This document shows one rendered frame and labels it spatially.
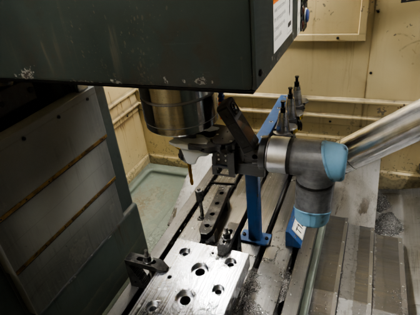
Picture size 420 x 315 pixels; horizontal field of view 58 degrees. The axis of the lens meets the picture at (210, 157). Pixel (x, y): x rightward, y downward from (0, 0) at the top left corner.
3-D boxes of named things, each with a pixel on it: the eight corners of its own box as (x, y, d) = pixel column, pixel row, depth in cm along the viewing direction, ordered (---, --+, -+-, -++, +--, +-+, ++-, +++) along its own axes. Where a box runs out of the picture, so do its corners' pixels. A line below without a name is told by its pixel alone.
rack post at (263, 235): (272, 235, 127) (270, 160, 112) (268, 247, 123) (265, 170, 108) (243, 230, 131) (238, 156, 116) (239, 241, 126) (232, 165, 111)
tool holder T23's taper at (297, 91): (291, 100, 141) (291, 83, 137) (303, 101, 139) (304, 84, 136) (289, 105, 137) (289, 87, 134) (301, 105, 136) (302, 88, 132)
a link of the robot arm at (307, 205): (333, 202, 88) (338, 162, 82) (327, 235, 79) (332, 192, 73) (299, 197, 90) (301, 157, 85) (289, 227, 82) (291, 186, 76)
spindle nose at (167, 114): (175, 102, 92) (167, 52, 86) (232, 111, 84) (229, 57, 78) (130, 130, 81) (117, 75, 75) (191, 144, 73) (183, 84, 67)
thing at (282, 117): (278, 127, 124) (278, 107, 120) (291, 128, 122) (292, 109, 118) (274, 132, 120) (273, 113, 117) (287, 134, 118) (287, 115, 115)
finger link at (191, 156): (169, 167, 83) (210, 167, 82) (165, 144, 80) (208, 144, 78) (172, 159, 86) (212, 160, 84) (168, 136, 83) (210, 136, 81)
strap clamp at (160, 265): (174, 287, 113) (167, 250, 105) (169, 296, 110) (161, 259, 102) (137, 277, 117) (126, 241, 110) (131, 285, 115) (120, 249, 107)
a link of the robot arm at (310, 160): (342, 194, 73) (346, 155, 68) (284, 185, 76) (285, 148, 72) (345, 172, 79) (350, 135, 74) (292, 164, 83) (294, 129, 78)
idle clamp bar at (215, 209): (232, 201, 146) (230, 187, 142) (212, 249, 124) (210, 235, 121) (219, 199, 147) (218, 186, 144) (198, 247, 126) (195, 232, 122)
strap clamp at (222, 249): (242, 249, 123) (239, 212, 116) (228, 279, 113) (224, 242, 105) (232, 247, 125) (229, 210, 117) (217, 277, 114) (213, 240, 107)
